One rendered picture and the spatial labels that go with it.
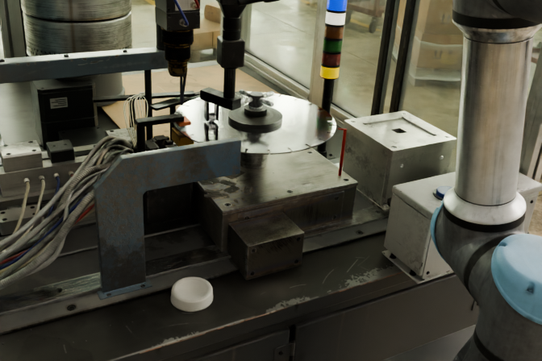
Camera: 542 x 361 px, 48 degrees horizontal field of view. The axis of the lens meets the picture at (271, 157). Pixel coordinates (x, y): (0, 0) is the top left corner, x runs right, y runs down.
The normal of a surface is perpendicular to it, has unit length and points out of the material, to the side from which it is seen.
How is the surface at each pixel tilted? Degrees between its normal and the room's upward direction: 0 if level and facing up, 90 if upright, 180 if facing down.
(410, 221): 90
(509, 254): 8
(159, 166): 90
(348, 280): 0
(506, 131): 90
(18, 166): 90
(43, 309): 0
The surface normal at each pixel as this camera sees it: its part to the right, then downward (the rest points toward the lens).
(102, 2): 0.69, 0.35
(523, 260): 0.08, -0.83
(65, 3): 0.07, 0.43
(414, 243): -0.88, 0.15
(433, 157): 0.48, 0.40
